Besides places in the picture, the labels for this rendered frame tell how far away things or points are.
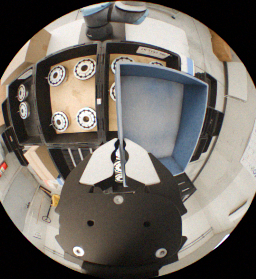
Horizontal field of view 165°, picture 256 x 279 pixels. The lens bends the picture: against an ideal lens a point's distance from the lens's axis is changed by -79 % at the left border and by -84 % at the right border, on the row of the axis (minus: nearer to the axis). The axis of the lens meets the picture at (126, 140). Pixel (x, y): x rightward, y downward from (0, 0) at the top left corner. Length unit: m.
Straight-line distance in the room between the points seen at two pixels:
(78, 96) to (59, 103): 0.11
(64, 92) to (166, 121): 0.43
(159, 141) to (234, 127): 2.88
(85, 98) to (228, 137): 3.13
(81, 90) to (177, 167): 0.45
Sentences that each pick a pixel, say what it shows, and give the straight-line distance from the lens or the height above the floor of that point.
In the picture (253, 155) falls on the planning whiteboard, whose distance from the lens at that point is 2.97.
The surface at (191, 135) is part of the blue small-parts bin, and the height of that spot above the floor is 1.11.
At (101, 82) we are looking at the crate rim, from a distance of 0.31.
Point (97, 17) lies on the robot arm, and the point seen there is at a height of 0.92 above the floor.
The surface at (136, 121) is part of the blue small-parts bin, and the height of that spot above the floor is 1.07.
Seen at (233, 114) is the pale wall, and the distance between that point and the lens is 3.04.
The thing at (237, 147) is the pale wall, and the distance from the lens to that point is 3.02.
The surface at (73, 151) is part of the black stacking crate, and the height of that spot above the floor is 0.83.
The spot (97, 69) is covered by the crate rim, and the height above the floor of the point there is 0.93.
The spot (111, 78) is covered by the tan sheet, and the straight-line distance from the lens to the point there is 0.41.
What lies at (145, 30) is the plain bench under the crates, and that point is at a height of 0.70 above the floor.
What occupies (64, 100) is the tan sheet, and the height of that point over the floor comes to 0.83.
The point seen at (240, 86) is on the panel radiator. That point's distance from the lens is 3.00.
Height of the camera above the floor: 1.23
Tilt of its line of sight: 60 degrees down
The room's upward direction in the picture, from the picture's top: 165 degrees clockwise
